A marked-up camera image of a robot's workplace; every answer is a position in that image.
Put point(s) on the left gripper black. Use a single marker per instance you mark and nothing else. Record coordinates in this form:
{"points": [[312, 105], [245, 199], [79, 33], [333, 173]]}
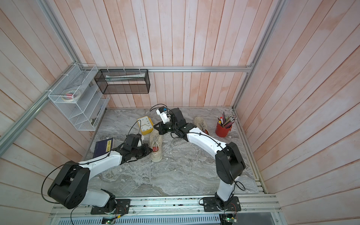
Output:
{"points": [[146, 149]]}

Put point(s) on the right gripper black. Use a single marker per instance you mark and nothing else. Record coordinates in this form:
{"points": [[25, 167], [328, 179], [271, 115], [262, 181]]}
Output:
{"points": [[161, 130]]}

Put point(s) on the beige sneaker one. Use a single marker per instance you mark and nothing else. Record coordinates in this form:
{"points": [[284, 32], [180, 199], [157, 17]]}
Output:
{"points": [[156, 140], [201, 124]]}

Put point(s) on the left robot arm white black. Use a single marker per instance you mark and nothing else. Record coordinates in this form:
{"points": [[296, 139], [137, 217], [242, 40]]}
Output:
{"points": [[70, 187]]}

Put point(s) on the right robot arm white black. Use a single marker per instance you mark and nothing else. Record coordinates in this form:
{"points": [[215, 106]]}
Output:
{"points": [[229, 161]]}

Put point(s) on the dark blue book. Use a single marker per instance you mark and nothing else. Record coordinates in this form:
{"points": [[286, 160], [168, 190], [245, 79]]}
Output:
{"points": [[103, 147]]}

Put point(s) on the red pencil cup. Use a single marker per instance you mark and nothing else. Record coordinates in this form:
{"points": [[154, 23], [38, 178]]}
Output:
{"points": [[222, 131]]}

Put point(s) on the coloured pencils bunch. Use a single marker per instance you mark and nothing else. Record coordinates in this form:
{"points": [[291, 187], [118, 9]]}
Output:
{"points": [[226, 122]]}

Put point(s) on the tape roll on shelf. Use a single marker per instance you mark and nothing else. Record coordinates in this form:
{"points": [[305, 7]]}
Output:
{"points": [[71, 96]]}

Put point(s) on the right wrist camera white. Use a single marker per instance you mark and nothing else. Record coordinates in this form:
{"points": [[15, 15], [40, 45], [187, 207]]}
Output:
{"points": [[163, 113]]}

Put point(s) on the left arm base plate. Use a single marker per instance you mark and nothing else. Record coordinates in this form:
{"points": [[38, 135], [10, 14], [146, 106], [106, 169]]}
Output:
{"points": [[116, 206]]}

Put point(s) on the black mesh wall basket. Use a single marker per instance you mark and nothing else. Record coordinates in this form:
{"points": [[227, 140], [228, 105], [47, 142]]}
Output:
{"points": [[123, 81]]}

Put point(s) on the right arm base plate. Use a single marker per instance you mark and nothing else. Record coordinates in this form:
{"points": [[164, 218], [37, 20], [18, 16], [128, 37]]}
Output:
{"points": [[215, 204]]}

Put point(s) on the white wire wall shelf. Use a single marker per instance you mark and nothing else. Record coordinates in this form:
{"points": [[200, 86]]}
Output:
{"points": [[86, 113]]}

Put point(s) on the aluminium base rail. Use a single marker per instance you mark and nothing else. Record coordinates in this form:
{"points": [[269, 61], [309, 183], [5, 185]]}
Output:
{"points": [[181, 205]]}

